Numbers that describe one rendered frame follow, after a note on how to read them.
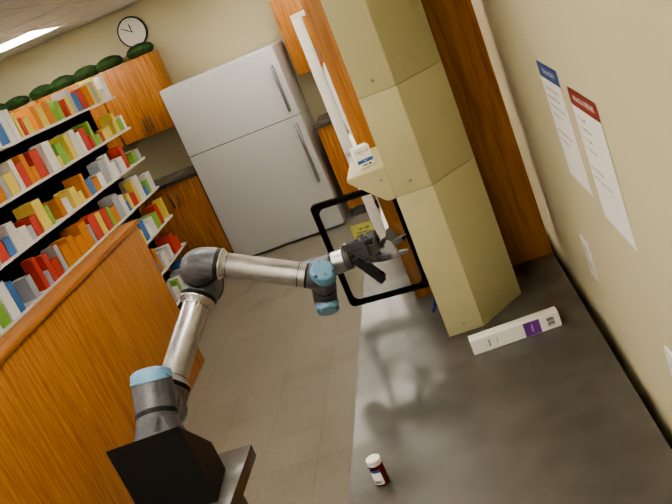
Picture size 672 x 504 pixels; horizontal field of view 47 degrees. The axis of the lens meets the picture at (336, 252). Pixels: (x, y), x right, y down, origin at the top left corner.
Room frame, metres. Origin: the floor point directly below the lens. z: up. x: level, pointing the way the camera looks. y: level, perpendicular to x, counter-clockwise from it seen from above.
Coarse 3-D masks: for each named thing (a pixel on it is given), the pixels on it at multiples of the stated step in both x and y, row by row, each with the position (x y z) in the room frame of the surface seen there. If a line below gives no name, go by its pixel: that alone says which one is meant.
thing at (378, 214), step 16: (336, 208) 2.50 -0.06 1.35; (352, 208) 2.48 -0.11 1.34; (368, 208) 2.46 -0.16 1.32; (384, 208) 2.44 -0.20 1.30; (336, 224) 2.51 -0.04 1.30; (352, 224) 2.49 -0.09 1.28; (368, 224) 2.47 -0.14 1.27; (384, 224) 2.45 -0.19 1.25; (400, 224) 2.43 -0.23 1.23; (336, 240) 2.51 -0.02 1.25; (352, 240) 2.49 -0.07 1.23; (400, 256) 2.45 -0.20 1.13; (352, 272) 2.51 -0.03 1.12; (384, 272) 2.47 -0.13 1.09; (400, 272) 2.45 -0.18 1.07; (416, 272) 2.43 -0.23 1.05; (352, 288) 2.52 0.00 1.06; (368, 288) 2.50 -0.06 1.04; (384, 288) 2.48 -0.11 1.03
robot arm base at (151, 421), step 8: (152, 408) 1.89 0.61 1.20; (160, 408) 1.89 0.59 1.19; (168, 408) 1.90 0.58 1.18; (176, 408) 1.92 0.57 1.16; (136, 416) 1.90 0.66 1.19; (144, 416) 1.88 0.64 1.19; (152, 416) 1.87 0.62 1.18; (160, 416) 1.87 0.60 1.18; (168, 416) 1.87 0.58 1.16; (176, 416) 1.89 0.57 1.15; (136, 424) 1.89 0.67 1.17; (144, 424) 1.86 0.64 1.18; (152, 424) 1.85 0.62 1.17; (160, 424) 1.85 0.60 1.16; (168, 424) 1.85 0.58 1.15; (176, 424) 1.86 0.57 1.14; (136, 432) 1.86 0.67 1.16; (144, 432) 1.83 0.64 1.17; (152, 432) 1.83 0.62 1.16; (136, 440) 1.83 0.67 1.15
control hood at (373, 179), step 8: (376, 152) 2.34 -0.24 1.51; (352, 160) 2.37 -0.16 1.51; (376, 160) 2.23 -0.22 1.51; (352, 168) 2.26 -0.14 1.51; (368, 168) 2.17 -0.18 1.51; (376, 168) 2.13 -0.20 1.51; (384, 168) 2.12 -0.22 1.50; (352, 176) 2.15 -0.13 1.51; (360, 176) 2.13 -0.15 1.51; (368, 176) 2.12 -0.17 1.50; (376, 176) 2.12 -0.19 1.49; (384, 176) 2.12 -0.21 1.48; (352, 184) 2.13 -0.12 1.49; (360, 184) 2.13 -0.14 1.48; (368, 184) 2.13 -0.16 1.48; (376, 184) 2.12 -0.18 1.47; (384, 184) 2.12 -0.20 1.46; (368, 192) 2.13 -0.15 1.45; (376, 192) 2.12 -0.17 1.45; (384, 192) 2.12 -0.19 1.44; (392, 192) 2.12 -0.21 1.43
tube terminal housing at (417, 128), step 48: (384, 96) 2.10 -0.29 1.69; (432, 96) 2.16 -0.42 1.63; (384, 144) 2.11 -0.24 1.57; (432, 144) 2.12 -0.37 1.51; (432, 192) 2.10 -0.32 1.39; (480, 192) 2.19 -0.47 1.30; (432, 240) 2.10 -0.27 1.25; (480, 240) 2.15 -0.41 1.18; (432, 288) 2.11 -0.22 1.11; (480, 288) 2.12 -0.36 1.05
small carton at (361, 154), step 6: (360, 144) 2.24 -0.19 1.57; (366, 144) 2.21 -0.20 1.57; (354, 150) 2.20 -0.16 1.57; (360, 150) 2.20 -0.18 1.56; (366, 150) 2.20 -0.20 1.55; (354, 156) 2.20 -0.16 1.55; (360, 156) 2.20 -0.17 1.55; (366, 156) 2.20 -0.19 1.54; (372, 156) 2.20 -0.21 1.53; (354, 162) 2.25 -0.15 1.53; (360, 162) 2.20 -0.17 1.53; (366, 162) 2.20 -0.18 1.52; (372, 162) 2.20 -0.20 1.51; (360, 168) 2.20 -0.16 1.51
